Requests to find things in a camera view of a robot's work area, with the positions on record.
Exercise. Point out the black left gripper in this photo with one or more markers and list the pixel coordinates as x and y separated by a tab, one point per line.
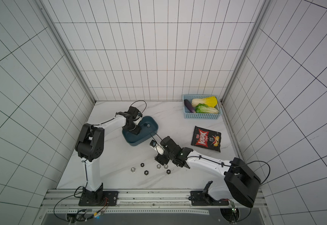
136	131

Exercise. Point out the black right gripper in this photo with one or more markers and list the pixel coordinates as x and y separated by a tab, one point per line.
165	151

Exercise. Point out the dark teal storage box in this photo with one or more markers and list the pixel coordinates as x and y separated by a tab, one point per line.
145	132

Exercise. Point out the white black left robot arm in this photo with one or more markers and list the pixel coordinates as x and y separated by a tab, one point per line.
90	143

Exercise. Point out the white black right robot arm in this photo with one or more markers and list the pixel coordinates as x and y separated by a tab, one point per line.
236	181

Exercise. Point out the light blue perforated basket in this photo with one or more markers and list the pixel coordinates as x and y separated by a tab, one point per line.
209	116

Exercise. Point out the black red chips bag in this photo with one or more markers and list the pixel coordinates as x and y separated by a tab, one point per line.
206	139

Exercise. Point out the purple eggplant toy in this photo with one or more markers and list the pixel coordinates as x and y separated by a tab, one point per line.
189	106

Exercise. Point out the green lettuce toy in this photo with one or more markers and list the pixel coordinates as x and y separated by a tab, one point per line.
203	108

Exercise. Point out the yellow napa cabbage toy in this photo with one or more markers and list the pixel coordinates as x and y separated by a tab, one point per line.
209	101

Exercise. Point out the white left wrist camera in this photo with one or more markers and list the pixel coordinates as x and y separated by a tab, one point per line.
134	112

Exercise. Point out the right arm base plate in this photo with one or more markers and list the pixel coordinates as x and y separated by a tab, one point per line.
202	198

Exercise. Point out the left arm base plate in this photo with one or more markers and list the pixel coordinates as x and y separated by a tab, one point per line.
98	198

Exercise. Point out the aluminium mounting rail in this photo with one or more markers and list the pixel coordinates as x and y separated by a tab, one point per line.
65	202

